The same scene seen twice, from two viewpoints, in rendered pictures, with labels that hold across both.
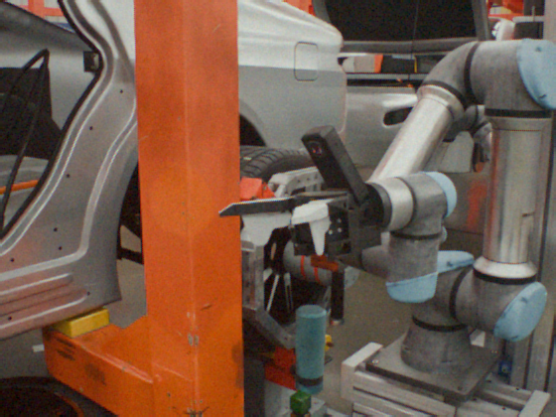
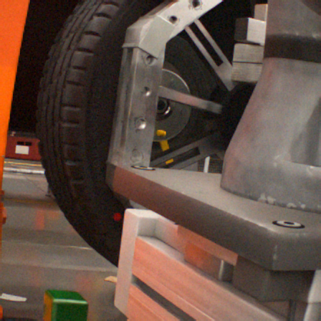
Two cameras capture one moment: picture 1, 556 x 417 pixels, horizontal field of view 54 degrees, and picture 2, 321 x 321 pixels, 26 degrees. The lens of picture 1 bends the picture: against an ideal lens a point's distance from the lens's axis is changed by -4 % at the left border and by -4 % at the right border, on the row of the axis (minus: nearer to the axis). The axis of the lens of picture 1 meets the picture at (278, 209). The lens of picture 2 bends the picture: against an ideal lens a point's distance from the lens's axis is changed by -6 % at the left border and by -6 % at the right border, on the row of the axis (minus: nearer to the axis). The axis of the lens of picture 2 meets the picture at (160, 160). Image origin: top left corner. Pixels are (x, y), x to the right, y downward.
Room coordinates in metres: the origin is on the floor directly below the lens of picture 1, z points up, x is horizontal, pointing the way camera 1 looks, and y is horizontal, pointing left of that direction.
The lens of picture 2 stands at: (0.63, -0.45, 0.87)
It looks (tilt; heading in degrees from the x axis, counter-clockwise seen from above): 5 degrees down; 28
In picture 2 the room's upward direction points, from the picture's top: 8 degrees clockwise
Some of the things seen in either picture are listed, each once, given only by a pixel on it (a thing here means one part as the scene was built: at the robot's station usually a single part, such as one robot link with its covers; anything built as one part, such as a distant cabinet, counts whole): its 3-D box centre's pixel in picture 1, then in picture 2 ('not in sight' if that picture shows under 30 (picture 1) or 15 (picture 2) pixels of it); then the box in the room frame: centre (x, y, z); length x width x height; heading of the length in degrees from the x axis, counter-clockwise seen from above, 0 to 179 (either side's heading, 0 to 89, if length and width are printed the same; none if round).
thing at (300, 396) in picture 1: (300, 402); (64, 312); (1.21, -0.05, 0.64); 0.04 x 0.04 x 0.04; 52
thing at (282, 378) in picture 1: (292, 358); not in sight; (1.74, -0.05, 0.48); 0.16 x 0.12 x 0.17; 52
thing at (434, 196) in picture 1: (417, 201); not in sight; (0.83, -0.21, 1.21); 0.11 x 0.08 x 0.09; 127
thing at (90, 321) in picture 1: (77, 318); not in sight; (1.56, 0.60, 0.71); 0.14 x 0.14 x 0.05; 52
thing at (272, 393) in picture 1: (262, 388); not in sight; (1.83, 0.06, 0.32); 0.40 x 0.30 x 0.28; 142
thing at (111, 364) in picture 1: (113, 338); not in sight; (1.45, 0.46, 0.69); 0.52 x 0.17 x 0.35; 52
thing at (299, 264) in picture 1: (322, 260); not in sight; (1.68, -0.13, 0.85); 0.21 x 0.14 x 0.14; 52
